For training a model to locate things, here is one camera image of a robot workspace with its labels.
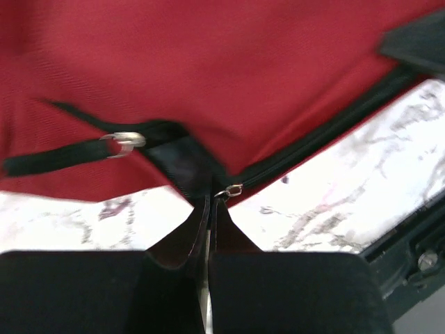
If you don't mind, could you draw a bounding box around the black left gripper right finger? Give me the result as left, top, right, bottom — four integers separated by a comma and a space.
207, 198, 394, 334

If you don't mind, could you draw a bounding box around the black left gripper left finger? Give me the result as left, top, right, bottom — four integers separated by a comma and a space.
0, 193, 212, 334

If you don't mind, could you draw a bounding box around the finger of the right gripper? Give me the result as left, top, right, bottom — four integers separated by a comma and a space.
380, 9, 444, 75

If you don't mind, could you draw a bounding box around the red backpack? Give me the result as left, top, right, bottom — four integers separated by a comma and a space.
0, 0, 445, 206

